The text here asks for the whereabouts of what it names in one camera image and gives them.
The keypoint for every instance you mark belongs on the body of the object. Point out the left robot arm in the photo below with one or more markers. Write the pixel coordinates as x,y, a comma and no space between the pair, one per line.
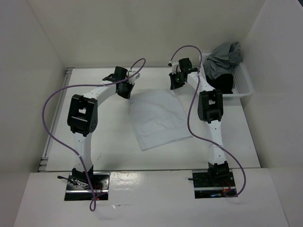
83,117

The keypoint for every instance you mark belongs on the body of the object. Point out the black skirt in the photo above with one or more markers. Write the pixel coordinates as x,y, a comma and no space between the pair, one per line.
224,83

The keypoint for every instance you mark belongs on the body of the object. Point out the white plastic laundry basket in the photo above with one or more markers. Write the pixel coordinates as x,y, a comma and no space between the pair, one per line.
241,86

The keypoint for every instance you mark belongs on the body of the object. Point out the white skirt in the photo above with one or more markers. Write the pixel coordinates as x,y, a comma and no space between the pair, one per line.
157,118

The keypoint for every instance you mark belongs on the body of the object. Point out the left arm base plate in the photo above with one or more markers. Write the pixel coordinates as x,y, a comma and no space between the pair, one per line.
79,191

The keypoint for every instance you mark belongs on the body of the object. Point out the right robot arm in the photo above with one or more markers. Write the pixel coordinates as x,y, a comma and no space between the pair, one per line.
210,112

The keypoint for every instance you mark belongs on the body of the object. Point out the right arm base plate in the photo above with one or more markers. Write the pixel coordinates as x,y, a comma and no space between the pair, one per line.
205,188

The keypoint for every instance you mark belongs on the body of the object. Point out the grey skirt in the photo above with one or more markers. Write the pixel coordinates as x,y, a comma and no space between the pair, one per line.
223,60

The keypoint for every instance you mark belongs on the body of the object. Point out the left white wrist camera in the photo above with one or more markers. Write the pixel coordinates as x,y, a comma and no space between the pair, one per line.
133,76

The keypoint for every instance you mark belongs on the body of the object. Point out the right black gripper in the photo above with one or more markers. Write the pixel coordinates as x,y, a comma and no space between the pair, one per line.
173,85

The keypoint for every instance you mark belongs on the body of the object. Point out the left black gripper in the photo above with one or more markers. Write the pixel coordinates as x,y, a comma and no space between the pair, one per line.
127,95

